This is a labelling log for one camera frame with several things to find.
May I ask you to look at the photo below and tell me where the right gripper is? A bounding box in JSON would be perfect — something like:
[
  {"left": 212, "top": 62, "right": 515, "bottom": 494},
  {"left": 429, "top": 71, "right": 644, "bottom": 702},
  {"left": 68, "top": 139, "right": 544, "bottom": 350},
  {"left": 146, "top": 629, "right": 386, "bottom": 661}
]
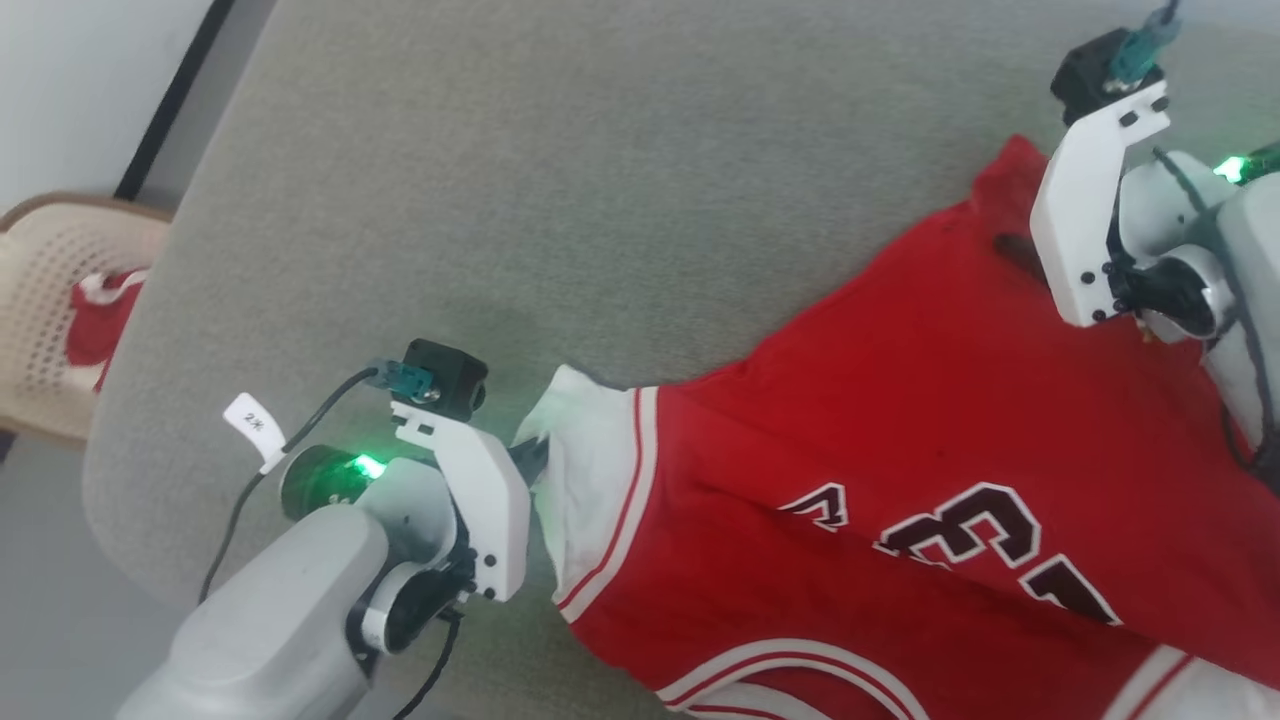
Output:
[{"left": 993, "top": 143, "right": 1280, "bottom": 281}]

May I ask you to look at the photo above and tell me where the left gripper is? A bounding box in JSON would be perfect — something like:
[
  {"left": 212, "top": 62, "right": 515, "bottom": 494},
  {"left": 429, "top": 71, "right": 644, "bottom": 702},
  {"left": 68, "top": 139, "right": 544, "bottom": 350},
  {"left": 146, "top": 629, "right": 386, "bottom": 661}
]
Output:
[{"left": 278, "top": 437, "right": 551, "bottom": 566}]

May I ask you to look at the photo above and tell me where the red basketball jersey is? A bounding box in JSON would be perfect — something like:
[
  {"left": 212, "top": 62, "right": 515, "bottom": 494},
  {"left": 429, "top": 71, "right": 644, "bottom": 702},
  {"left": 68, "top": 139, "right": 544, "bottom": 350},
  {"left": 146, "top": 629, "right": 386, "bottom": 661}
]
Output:
[{"left": 515, "top": 135, "right": 1280, "bottom": 720}]

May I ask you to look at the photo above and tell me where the red and white garment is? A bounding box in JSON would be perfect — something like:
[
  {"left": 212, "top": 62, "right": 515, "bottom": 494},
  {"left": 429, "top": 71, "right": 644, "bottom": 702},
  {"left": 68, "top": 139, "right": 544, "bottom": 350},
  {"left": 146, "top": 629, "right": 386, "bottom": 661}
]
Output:
[{"left": 65, "top": 265, "right": 151, "bottom": 391}]

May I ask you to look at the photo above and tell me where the grey fabric sofa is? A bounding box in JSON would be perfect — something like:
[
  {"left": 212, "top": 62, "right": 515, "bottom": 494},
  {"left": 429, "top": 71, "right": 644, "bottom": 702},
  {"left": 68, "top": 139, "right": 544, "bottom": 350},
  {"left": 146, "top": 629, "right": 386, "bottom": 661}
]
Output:
[{"left": 82, "top": 0, "right": 1280, "bottom": 720}]

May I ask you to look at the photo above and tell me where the white paper label tag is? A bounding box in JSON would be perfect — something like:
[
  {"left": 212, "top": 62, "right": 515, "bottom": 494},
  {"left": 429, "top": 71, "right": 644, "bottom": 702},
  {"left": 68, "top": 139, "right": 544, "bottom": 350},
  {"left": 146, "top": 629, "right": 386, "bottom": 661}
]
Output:
[{"left": 222, "top": 393, "right": 288, "bottom": 476}]

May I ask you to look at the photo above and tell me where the beige plastic laundry basket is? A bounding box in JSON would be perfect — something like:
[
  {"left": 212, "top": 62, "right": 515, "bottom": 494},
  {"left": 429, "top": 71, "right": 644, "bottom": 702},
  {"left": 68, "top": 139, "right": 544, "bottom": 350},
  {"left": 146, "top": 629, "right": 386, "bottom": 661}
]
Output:
[{"left": 0, "top": 192, "right": 173, "bottom": 446}]

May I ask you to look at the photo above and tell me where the left white camera bracket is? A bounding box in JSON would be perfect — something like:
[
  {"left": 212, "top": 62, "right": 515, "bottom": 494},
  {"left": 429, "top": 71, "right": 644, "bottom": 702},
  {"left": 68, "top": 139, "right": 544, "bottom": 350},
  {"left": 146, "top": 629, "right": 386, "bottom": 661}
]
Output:
[{"left": 390, "top": 400, "right": 531, "bottom": 603}]

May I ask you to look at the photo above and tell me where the white camera bracket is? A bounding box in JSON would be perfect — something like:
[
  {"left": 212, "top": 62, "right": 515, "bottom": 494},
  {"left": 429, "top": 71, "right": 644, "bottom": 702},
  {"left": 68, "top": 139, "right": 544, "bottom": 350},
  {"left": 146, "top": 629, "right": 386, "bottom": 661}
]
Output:
[
  {"left": 1030, "top": 80, "right": 1171, "bottom": 329},
  {"left": 390, "top": 400, "right": 531, "bottom": 603}
]

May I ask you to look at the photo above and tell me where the right white camera bracket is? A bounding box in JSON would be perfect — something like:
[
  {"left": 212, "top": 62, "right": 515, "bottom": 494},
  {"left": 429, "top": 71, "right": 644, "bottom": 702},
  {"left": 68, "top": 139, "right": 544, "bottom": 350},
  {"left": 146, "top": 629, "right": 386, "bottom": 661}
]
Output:
[{"left": 1030, "top": 80, "right": 1171, "bottom": 329}]

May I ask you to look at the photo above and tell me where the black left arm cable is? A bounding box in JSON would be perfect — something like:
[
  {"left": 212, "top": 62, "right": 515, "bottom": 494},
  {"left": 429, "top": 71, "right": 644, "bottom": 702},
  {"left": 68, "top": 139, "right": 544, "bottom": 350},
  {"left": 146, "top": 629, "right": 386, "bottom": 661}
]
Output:
[{"left": 392, "top": 612, "right": 463, "bottom": 720}]

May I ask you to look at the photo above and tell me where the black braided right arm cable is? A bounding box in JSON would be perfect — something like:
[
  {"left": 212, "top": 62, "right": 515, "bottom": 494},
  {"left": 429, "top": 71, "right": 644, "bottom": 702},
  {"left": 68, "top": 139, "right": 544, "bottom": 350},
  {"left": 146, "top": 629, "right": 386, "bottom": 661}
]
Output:
[{"left": 1150, "top": 145, "right": 1280, "bottom": 476}]

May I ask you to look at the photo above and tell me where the black wall strip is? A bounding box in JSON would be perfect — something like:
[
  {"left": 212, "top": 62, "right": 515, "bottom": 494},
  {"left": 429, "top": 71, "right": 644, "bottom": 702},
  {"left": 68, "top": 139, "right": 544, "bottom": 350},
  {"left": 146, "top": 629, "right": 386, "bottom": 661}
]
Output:
[{"left": 113, "top": 0, "right": 238, "bottom": 201}]

